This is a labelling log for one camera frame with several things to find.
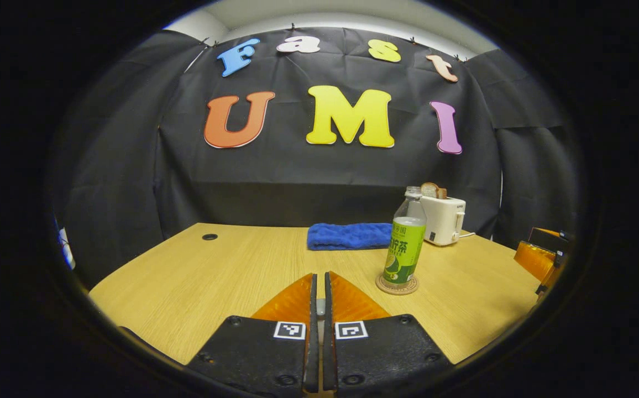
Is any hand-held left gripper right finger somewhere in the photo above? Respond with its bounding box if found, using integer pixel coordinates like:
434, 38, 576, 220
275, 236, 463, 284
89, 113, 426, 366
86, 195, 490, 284
322, 271, 455, 396

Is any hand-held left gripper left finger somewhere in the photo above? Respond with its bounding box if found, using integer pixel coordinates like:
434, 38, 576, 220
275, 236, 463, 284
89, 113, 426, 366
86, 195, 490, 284
186, 273, 321, 397

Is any round cork coaster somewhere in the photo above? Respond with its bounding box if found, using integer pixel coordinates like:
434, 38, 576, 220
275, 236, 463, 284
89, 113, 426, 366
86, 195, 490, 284
375, 274, 420, 296

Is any green label water bottle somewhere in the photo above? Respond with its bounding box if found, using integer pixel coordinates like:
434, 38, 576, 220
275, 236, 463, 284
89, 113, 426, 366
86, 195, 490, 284
383, 186, 427, 286

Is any white toaster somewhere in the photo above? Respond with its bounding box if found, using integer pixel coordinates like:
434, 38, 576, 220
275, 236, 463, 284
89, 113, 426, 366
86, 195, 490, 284
420, 196, 467, 247

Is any blue towel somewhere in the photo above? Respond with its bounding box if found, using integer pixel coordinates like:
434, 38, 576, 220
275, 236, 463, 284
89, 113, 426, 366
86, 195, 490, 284
306, 222, 394, 252

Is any computer monitor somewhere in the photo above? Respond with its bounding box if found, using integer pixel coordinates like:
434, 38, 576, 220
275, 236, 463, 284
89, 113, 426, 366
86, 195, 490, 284
56, 220, 76, 271

